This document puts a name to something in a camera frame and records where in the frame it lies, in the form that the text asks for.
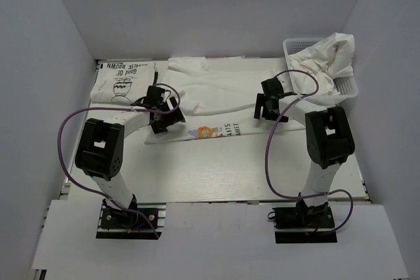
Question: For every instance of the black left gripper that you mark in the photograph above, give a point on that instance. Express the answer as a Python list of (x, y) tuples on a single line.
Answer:
[(172, 118)]

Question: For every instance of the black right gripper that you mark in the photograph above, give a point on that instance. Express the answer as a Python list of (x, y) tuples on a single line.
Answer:
[(262, 101)]

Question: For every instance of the white cartoon print t-shirt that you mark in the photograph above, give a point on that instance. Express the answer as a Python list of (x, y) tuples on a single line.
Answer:
[(218, 103)]

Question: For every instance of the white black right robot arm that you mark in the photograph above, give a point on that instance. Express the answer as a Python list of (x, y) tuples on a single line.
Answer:
[(329, 140)]

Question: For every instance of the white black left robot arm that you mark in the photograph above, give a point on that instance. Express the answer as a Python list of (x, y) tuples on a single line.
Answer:
[(100, 150)]

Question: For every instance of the crumpled white t-shirt in basket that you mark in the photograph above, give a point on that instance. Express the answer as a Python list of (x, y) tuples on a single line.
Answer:
[(328, 63)]

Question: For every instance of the folded white Charlie Brown t-shirt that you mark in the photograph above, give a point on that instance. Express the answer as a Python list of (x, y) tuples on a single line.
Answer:
[(123, 82)]

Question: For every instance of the white perforated plastic basket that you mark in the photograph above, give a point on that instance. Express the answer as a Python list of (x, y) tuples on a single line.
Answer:
[(325, 67)]

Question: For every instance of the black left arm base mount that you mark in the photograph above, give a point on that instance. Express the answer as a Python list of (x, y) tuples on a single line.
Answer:
[(114, 223)]

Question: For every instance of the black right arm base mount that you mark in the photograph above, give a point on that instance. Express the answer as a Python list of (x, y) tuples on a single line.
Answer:
[(290, 228)]

